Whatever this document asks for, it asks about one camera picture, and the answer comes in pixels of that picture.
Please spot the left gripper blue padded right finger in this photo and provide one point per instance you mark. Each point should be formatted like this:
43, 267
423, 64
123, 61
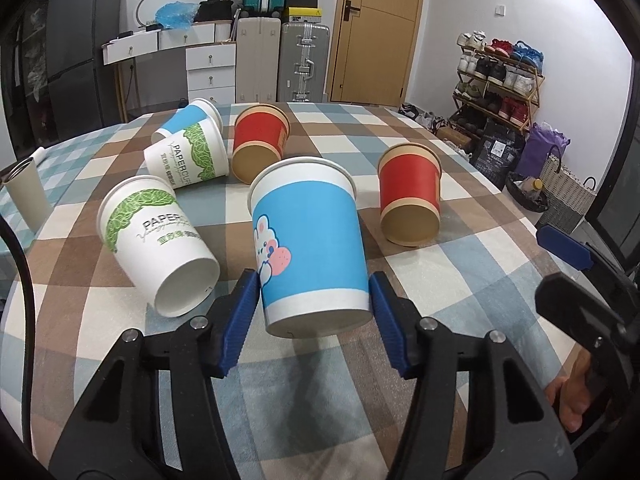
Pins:
511, 430

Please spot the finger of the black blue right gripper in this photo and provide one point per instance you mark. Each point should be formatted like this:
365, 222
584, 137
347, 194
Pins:
570, 251

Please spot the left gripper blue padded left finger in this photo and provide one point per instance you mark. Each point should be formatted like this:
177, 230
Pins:
114, 429

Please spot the blue bunny paper cup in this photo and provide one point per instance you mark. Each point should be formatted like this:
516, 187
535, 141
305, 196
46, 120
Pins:
308, 249

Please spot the red paper cup right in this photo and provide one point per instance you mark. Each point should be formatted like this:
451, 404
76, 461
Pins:
409, 175

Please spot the red paper cup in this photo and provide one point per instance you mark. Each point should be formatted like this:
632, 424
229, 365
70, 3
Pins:
409, 175
260, 135

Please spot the white green paper cup near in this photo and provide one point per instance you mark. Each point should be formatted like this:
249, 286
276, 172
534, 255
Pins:
141, 223

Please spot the white green paper cup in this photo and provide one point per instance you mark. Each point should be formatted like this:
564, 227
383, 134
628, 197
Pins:
192, 155
141, 223

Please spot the white green paper cup far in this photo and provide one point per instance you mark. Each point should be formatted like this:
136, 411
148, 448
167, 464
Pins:
192, 155

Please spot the red paper cup left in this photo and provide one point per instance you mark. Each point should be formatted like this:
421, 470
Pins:
260, 135

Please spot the blue white paper cup far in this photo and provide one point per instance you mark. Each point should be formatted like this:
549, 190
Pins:
197, 110

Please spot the right hand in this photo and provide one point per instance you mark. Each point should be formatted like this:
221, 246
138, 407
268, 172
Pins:
572, 392

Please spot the woven basket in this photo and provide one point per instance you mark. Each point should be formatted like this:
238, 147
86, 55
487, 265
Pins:
569, 199

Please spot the purple bag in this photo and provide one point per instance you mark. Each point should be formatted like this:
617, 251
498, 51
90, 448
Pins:
543, 139

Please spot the black printed bag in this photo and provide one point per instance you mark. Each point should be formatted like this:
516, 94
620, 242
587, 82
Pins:
498, 153

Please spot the wooden shoe rack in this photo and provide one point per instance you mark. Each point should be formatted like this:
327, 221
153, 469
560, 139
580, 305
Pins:
498, 81

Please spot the beige steel tumbler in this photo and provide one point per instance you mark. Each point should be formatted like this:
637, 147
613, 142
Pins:
26, 190

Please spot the wooden door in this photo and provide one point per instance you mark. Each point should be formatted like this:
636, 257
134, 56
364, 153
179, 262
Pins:
372, 50

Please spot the silver suitcase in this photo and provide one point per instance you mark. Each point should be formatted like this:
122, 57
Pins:
304, 55

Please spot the beige suitcase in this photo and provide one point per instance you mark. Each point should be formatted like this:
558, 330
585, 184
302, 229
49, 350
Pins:
257, 60

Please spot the white drawer desk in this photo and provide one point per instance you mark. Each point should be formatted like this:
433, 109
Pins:
160, 69

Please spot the blue plastic bag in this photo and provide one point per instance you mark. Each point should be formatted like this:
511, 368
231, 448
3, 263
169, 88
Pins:
176, 15

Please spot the black refrigerator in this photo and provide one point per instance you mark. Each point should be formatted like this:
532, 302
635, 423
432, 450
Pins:
82, 88

